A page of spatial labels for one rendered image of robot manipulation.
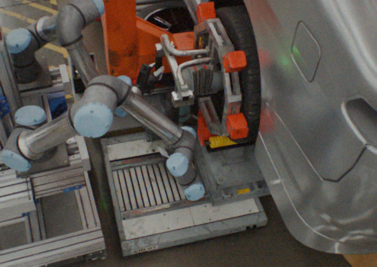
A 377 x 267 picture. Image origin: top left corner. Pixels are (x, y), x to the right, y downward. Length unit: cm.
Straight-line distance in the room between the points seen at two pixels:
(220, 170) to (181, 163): 105
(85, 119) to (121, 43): 112
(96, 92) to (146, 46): 114
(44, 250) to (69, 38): 110
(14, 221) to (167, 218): 82
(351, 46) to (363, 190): 44
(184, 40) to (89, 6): 94
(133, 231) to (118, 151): 56
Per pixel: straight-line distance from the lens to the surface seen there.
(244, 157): 280
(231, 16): 217
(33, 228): 258
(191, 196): 179
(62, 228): 258
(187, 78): 223
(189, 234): 267
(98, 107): 154
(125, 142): 303
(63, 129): 165
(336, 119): 145
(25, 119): 191
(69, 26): 194
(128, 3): 246
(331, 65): 143
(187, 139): 180
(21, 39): 229
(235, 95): 207
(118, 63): 268
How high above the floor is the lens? 242
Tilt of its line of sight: 48 degrees down
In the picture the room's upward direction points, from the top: 5 degrees clockwise
